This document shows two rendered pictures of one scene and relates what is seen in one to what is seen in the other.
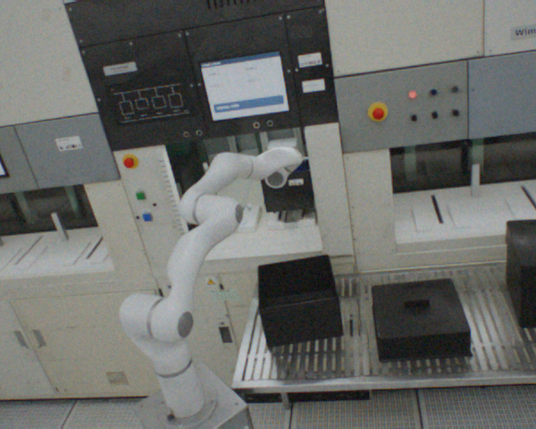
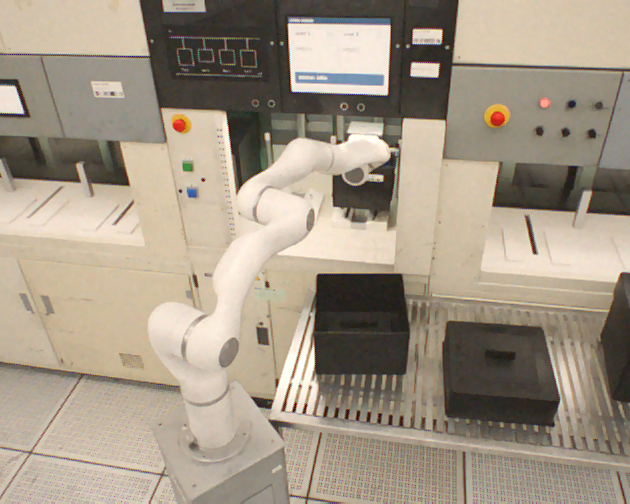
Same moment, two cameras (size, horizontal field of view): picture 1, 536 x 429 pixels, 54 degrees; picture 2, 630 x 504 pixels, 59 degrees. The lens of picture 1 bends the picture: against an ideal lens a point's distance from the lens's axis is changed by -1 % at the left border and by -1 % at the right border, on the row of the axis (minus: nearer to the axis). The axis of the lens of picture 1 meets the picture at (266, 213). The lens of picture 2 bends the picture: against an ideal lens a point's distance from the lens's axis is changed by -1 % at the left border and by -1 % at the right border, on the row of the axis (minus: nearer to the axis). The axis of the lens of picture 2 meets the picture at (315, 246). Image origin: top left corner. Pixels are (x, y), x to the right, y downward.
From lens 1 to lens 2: 30 cm
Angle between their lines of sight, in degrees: 8
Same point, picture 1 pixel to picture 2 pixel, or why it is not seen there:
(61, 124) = (100, 64)
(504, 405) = not seen: hidden behind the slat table
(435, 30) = (593, 27)
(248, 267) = (302, 269)
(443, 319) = (529, 380)
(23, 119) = (53, 49)
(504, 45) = not seen: outside the picture
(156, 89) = (226, 41)
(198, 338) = not seen: hidden behind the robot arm
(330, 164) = (425, 169)
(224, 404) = (258, 439)
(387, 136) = (501, 147)
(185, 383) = (217, 414)
